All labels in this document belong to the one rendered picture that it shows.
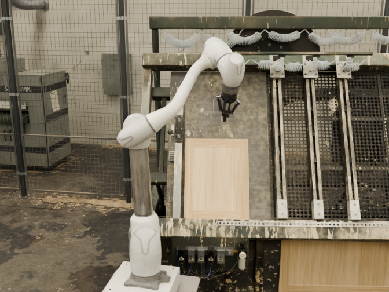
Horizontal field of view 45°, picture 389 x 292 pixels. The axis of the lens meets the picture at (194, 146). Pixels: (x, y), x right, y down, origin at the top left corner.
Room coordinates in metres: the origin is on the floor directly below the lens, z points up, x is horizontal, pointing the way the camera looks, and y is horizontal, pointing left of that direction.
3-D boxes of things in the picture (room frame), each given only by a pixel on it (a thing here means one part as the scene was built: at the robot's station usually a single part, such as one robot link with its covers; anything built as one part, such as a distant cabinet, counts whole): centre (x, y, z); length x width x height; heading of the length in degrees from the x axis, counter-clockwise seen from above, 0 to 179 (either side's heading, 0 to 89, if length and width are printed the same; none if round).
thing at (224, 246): (2.71, -0.10, 0.69); 0.50 x 0.14 x 0.24; 88
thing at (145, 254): (2.19, 0.25, 1.02); 0.18 x 0.16 x 0.22; 5
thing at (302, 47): (3.89, -0.64, 1.85); 0.80 x 0.06 x 0.80; 88
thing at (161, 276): (2.18, 0.23, 0.88); 0.22 x 0.18 x 0.06; 78
